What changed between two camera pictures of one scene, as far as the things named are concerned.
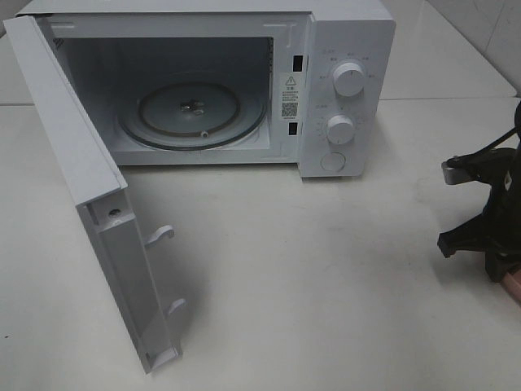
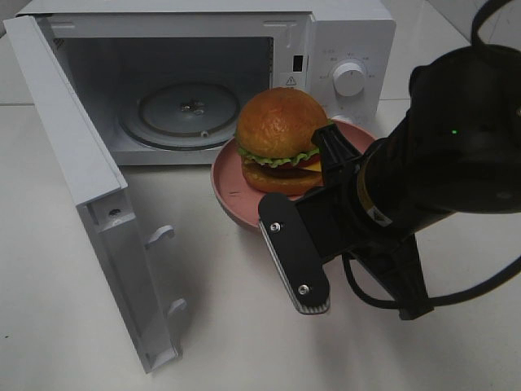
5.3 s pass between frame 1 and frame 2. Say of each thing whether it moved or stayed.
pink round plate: moved
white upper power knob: stayed
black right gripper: moved
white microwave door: stayed
